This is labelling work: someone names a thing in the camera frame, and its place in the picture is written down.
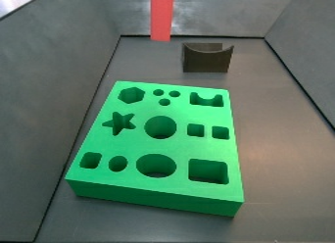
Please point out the green foam shape board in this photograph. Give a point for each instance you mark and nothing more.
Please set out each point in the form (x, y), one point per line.
(161, 150)

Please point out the red double-square block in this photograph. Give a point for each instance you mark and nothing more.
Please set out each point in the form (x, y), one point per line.
(161, 19)

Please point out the black curved holder stand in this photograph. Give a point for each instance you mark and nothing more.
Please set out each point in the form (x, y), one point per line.
(206, 57)

